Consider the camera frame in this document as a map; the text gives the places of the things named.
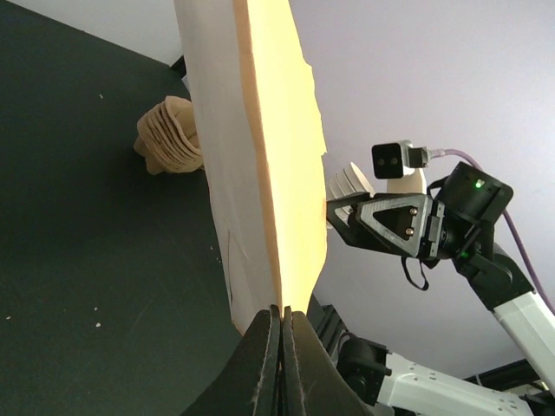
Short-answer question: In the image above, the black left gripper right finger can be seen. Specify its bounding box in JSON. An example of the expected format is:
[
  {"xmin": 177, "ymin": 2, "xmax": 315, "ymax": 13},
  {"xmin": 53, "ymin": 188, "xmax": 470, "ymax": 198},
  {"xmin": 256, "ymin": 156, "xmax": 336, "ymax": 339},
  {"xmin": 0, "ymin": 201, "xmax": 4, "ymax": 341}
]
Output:
[{"xmin": 280, "ymin": 308, "xmax": 372, "ymax": 416}]

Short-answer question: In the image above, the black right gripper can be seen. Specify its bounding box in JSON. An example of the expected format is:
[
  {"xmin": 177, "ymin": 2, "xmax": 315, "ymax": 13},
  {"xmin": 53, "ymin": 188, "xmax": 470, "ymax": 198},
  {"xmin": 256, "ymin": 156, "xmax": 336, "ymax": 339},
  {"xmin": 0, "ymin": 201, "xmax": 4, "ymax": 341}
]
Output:
[{"xmin": 326, "ymin": 162, "xmax": 513, "ymax": 260}]

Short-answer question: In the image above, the right stack of paper cups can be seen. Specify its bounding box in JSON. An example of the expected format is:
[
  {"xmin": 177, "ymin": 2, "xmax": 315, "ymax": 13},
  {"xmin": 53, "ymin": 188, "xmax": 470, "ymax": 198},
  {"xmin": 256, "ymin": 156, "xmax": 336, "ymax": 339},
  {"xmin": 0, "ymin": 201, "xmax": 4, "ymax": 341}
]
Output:
[{"xmin": 325, "ymin": 161, "xmax": 376, "ymax": 231}]

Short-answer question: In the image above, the orange kraft paper bag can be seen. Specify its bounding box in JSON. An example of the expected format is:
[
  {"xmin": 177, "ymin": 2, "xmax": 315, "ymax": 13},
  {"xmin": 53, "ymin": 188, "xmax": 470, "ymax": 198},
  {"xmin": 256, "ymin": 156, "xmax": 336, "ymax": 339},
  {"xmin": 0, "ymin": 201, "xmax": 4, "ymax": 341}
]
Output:
[{"xmin": 174, "ymin": 1, "xmax": 327, "ymax": 332}]

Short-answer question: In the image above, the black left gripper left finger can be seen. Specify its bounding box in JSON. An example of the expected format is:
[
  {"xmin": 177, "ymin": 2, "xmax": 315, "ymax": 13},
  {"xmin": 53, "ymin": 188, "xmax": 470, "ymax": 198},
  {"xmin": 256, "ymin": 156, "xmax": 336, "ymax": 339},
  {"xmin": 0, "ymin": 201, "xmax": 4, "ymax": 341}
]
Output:
[{"xmin": 184, "ymin": 305, "xmax": 281, "ymax": 416}]

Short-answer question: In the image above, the cardboard cup carrier stack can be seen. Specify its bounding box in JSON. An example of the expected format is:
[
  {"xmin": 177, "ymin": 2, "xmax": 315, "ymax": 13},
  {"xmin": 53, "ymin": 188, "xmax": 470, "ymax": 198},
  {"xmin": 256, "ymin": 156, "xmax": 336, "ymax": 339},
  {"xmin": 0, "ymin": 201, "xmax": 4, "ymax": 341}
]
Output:
[{"xmin": 134, "ymin": 95, "xmax": 204, "ymax": 175}]

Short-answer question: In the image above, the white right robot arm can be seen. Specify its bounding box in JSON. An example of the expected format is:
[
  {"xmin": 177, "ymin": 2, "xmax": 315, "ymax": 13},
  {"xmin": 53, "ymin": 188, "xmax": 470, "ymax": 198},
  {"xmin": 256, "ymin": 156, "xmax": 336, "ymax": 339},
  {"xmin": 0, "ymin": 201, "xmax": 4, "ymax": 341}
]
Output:
[{"xmin": 327, "ymin": 163, "xmax": 554, "ymax": 415}]

